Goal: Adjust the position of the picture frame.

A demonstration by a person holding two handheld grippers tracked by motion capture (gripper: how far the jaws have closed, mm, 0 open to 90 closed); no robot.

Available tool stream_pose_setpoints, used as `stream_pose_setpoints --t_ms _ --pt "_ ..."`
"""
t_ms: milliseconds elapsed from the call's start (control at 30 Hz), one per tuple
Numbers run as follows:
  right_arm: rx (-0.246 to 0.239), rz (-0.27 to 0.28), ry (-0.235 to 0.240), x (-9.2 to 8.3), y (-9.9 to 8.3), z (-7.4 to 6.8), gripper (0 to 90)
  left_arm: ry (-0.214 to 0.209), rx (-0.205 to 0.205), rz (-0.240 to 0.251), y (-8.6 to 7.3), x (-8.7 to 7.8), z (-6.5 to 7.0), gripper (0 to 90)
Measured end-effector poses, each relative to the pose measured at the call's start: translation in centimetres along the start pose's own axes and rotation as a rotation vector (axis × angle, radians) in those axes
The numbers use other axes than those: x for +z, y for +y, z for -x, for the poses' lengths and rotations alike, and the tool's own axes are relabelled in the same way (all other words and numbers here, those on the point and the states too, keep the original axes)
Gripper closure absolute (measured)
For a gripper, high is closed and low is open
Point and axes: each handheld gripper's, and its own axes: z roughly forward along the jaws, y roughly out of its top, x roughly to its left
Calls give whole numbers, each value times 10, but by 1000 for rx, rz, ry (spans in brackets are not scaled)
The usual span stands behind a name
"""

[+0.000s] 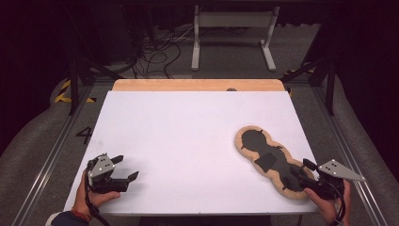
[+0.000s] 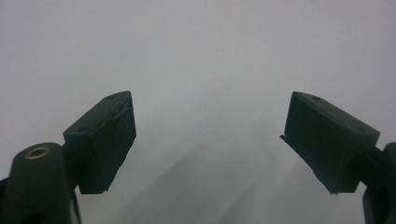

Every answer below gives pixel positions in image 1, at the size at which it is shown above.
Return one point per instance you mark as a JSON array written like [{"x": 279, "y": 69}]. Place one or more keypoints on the black metal stand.
[
  {"x": 329, "y": 88},
  {"x": 74, "y": 88}
]

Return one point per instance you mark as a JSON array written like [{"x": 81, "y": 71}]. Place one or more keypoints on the person's left hand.
[{"x": 94, "y": 199}]

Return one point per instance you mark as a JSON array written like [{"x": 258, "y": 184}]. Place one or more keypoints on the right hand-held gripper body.
[{"x": 337, "y": 171}]

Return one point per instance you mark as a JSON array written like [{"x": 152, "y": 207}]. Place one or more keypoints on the white metal stand frame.
[{"x": 233, "y": 20}]

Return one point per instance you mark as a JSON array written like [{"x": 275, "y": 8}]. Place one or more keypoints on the wooden table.
[{"x": 188, "y": 84}]

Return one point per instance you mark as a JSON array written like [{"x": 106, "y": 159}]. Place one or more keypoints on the white board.
[{"x": 188, "y": 141}]

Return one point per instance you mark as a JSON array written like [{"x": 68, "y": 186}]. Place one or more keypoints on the yellow black floor tape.
[
  {"x": 298, "y": 71},
  {"x": 64, "y": 94}
]

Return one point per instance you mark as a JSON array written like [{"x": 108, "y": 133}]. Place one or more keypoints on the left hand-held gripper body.
[{"x": 100, "y": 171}]

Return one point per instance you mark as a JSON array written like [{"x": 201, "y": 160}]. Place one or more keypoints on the tan fleece pad black backing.
[{"x": 260, "y": 144}]

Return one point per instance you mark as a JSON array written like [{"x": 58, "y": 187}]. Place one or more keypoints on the aluminium floor rail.
[
  {"x": 345, "y": 147},
  {"x": 53, "y": 153}
]

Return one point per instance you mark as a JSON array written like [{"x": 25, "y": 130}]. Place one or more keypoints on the person's right hand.
[{"x": 327, "y": 208}]

